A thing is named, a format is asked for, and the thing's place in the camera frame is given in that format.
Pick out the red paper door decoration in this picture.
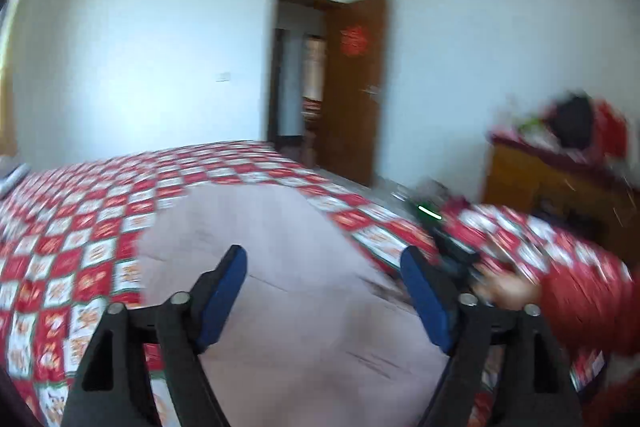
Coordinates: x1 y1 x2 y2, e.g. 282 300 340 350
340 24 366 56

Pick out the wooden cabinet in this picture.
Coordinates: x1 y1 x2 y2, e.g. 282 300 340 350
482 132 640 258

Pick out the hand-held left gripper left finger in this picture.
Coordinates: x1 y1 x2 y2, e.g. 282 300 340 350
62 244 248 427

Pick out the black bag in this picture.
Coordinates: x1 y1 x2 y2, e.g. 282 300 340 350
547 94 596 150

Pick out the brown wooden door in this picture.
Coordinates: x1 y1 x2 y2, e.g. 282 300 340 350
320 0 393 188

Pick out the yellow curtain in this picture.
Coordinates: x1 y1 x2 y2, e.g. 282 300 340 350
0 52 18 158

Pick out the person's right hand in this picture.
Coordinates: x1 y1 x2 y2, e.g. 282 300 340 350
479 273 544 309

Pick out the red bag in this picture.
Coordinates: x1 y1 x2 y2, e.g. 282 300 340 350
592 102 628 158

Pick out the striped pillow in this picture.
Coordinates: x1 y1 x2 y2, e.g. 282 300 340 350
0 164 30 198

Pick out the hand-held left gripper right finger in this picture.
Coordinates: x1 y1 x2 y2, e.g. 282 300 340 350
400 246 583 427

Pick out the brown door frame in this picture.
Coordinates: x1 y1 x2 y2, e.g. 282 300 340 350
267 0 341 168

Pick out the red patterned bed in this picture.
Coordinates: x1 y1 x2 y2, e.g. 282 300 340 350
0 141 631 427

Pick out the light pink quilted jacket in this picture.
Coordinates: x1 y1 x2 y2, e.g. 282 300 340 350
135 183 451 427

